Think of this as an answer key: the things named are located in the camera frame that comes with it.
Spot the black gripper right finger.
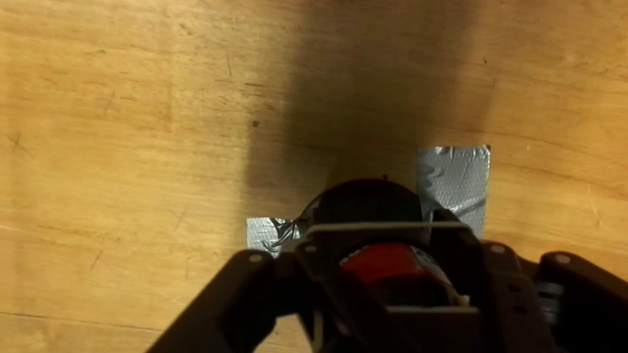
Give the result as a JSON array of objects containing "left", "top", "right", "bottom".
[{"left": 430, "top": 206, "right": 628, "bottom": 353}]

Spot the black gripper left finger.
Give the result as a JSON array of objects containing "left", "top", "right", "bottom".
[{"left": 145, "top": 238, "right": 396, "bottom": 353}]

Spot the thin pale rubber band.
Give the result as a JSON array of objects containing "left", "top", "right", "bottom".
[{"left": 302, "top": 220, "right": 475, "bottom": 240}]

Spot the dark jar with red label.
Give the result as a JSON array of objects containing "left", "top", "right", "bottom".
[{"left": 304, "top": 177, "right": 471, "bottom": 310}]

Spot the small grey duct tape patch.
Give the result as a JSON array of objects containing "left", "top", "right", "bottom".
[{"left": 245, "top": 216, "right": 304, "bottom": 256}]

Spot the large grey duct tape patch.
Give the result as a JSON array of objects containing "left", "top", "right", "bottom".
[{"left": 414, "top": 144, "right": 492, "bottom": 240}]

